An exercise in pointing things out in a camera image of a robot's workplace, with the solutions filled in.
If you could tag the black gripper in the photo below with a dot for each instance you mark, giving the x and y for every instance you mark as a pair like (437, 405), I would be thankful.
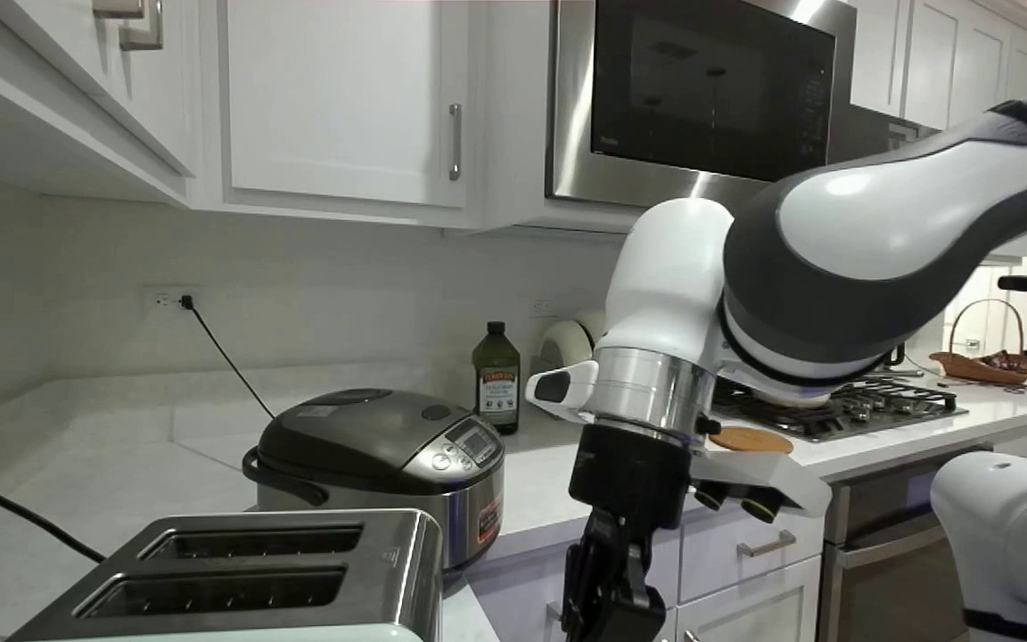
(625, 476)

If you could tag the silver two-slot toaster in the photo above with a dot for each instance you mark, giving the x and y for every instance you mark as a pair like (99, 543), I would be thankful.
(392, 558)

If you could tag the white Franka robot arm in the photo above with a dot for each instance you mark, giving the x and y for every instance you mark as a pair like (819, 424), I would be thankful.
(892, 236)

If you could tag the white kitchen drawer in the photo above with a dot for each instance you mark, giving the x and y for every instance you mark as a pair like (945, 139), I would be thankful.
(515, 600)
(715, 566)

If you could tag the white lower cabinet door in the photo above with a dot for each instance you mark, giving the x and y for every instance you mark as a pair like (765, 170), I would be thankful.
(751, 617)

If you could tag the round cork trivet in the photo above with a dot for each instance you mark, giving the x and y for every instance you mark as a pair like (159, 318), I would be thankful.
(751, 440)

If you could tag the dark green glass bottle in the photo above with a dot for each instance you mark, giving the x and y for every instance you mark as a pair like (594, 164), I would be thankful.
(495, 387)

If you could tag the stainless steel oven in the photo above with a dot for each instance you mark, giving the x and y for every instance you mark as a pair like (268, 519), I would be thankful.
(883, 573)

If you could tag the silver black rice cooker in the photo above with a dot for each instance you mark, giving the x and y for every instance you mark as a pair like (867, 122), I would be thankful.
(373, 446)

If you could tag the black gas stovetop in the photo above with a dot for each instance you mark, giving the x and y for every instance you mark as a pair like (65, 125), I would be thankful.
(892, 411)

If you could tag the stainless steel microwave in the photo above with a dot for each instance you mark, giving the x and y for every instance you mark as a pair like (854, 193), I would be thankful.
(704, 107)

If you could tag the stainless steel range hood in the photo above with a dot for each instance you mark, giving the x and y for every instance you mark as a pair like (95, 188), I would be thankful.
(871, 129)

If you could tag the white single-door upper cabinet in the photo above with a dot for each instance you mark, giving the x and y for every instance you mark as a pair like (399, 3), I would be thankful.
(337, 95)

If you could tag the white tall upper cabinet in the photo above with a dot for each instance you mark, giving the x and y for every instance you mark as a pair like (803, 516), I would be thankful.
(927, 59)

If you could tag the white double-door upper cabinet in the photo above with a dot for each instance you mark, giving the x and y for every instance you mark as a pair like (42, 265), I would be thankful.
(14, 73)

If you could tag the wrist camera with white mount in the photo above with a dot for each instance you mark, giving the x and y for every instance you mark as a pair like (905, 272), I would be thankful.
(559, 387)

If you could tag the white wall outlet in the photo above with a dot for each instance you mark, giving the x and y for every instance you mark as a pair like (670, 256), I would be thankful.
(162, 298)

